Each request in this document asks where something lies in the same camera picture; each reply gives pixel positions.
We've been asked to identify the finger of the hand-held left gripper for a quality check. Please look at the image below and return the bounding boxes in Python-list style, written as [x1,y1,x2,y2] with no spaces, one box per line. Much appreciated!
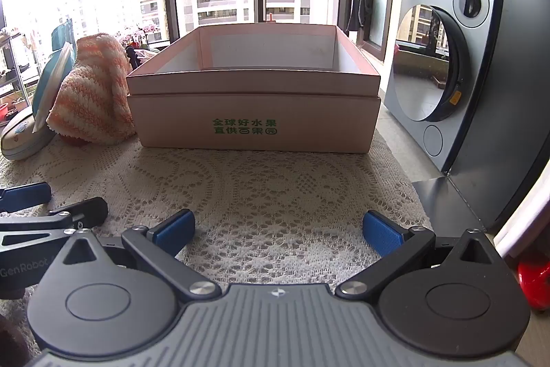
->
[0,182,52,217]
[0,197,109,256]

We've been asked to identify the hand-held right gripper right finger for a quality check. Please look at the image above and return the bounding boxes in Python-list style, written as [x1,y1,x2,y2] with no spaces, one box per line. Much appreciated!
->
[335,211,499,304]

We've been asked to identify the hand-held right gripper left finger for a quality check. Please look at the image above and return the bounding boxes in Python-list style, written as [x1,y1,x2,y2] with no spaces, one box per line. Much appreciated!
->
[62,209,222,304]

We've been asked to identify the orange white knitted towel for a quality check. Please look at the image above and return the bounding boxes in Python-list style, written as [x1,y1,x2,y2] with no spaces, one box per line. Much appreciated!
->
[46,34,137,146]

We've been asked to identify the beige cardboard box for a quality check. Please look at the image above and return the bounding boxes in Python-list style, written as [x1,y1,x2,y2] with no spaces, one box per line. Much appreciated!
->
[126,23,382,155]

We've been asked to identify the round pale tin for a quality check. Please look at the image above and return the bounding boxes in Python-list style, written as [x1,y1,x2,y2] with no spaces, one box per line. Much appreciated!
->
[0,109,57,161]

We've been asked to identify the white lace tablecloth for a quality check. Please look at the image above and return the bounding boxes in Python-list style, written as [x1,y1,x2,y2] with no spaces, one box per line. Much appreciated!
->
[0,122,435,350]

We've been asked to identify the teal white tissue pack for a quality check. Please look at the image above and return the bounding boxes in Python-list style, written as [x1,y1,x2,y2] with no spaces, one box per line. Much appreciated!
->
[32,19,79,132]

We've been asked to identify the metal shelf rack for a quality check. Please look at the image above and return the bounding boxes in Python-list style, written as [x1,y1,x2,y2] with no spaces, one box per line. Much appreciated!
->
[0,25,41,131]

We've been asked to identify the red plastic object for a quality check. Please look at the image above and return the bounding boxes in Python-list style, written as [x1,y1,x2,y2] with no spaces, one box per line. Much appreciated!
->
[517,259,550,312]

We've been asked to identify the grey washing machine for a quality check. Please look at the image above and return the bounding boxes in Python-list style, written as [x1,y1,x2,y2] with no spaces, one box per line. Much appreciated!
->
[384,0,505,173]

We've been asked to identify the pink potted flowers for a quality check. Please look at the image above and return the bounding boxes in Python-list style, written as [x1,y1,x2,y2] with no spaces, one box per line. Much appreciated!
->
[117,22,162,50]

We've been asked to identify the dark hanging cloth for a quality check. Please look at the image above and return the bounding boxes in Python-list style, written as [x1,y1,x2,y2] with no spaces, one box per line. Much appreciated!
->
[346,0,372,33]

